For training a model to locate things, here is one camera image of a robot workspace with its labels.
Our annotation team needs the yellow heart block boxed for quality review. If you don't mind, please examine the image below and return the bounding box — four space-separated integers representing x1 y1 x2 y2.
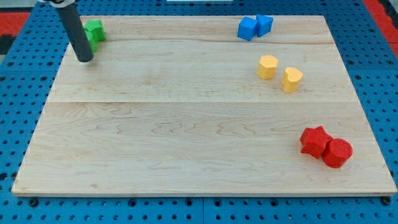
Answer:
281 67 303 93

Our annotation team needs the yellow hexagon block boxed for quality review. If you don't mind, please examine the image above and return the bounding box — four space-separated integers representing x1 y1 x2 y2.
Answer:
257 55 279 80

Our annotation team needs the red cylinder block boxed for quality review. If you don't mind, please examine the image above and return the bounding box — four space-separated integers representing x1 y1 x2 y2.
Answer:
322 138 353 169

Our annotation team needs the blue pentagon block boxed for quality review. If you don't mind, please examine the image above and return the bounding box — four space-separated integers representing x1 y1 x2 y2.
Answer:
256 14 274 37

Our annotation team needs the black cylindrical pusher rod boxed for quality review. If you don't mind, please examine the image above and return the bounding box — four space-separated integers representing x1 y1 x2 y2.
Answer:
55 3 94 63

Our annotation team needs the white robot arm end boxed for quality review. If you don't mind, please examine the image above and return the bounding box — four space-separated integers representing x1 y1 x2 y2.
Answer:
38 0 75 8

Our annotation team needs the red star block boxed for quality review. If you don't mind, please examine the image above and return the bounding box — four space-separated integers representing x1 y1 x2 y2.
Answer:
300 126 333 159

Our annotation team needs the blue cube block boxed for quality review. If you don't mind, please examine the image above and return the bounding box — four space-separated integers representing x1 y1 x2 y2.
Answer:
237 17 258 41

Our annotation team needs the green star block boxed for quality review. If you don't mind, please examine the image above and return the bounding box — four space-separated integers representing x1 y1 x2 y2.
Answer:
83 19 106 42

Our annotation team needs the light wooden board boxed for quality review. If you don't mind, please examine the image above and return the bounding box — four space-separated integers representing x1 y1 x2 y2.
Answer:
12 16 397 197

